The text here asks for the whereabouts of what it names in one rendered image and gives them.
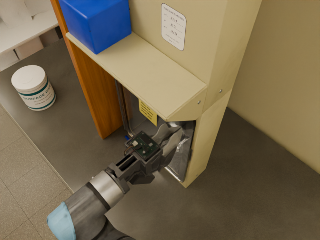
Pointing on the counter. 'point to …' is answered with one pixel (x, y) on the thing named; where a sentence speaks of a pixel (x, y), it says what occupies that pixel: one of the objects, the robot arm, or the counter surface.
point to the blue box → (97, 22)
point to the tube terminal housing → (202, 56)
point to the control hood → (152, 77)
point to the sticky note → (147, 112)
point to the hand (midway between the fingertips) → (177, 132)
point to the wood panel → (93, 84)
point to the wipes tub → (34, 87)
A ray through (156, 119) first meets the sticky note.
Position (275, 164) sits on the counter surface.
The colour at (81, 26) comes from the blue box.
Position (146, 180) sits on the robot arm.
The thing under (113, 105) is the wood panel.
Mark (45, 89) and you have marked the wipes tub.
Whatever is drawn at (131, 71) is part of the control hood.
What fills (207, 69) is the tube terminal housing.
